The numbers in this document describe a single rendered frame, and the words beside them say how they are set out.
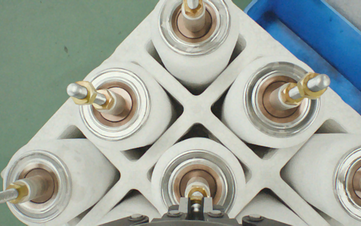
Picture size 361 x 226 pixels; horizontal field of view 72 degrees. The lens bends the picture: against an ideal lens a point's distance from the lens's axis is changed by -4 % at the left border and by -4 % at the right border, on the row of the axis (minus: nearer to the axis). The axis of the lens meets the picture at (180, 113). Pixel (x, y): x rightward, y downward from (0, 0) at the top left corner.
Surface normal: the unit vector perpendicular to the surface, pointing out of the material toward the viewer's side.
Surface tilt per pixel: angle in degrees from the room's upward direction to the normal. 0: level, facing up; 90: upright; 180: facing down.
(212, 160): 4
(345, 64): 88
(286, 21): 88
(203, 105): 0
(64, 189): 4
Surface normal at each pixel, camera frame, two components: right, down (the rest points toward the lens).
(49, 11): -0.07, -0.08
